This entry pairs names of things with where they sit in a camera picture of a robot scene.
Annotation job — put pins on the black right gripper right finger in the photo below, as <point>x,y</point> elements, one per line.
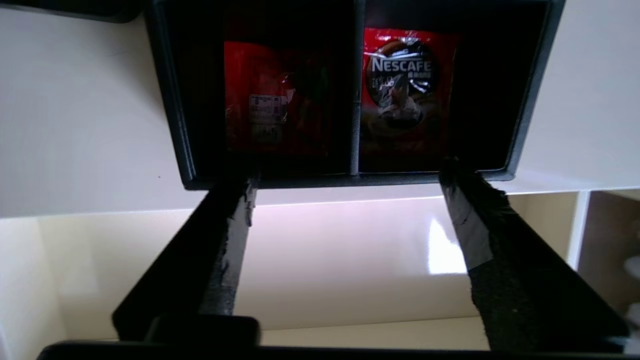
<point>525,290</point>

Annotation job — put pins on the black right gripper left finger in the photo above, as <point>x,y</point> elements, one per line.
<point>200,260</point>

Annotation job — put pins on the black compartment organizer box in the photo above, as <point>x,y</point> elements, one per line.
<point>350,181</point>

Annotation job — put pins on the red sachet with white label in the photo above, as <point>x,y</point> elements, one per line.
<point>260,75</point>

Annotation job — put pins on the red Nescafe logo sachet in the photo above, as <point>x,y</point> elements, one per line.
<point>400,65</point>

